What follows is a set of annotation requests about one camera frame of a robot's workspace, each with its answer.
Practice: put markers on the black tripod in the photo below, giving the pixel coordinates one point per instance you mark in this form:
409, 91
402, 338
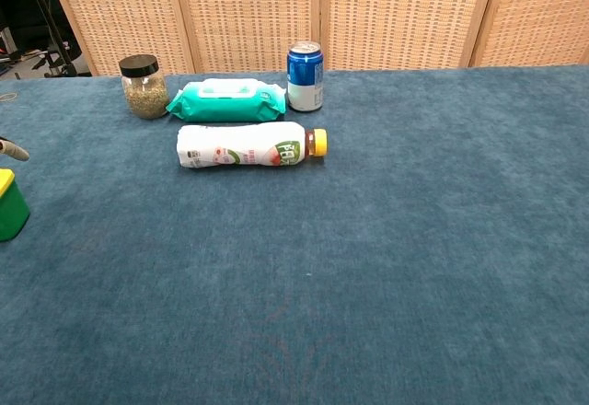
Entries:
68, 62

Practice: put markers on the blue soda can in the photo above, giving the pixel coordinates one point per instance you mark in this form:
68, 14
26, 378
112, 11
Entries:
304, 78

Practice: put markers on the white bottle yellow cap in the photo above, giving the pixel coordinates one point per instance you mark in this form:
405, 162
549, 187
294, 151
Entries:
244, 147

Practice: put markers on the black office chair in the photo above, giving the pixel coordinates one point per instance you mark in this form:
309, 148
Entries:
23, 18

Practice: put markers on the woven screen panel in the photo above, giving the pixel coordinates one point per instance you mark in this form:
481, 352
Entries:
248, 14
124, 14
538, 14
405, 14

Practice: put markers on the blue felt table mat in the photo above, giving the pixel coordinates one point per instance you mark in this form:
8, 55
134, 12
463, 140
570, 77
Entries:
322, 262

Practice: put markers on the glass jar black lid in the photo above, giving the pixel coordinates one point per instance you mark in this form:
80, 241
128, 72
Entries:
145, 92

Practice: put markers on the green jar yellow lid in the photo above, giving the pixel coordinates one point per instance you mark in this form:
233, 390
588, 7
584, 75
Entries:
11, 211

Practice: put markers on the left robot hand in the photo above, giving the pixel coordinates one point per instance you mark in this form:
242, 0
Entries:
14, 151

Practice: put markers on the teal wet wipes pack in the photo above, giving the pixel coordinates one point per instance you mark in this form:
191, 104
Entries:
225, 103

